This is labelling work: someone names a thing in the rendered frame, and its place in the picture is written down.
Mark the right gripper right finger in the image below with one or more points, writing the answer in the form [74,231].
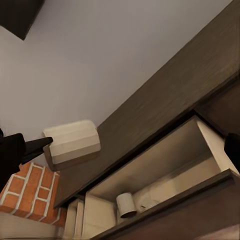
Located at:
[232,149]

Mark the pillar candle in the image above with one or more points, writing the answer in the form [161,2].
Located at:
[73,144]
[125,205]
[146,204]

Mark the wood fireplace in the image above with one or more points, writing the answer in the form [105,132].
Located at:
[18,228]

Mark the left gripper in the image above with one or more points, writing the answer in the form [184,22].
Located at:
[33,148]

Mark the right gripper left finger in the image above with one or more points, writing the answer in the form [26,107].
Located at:
[12,150]

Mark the cabinet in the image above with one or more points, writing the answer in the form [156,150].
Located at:
[166,143]

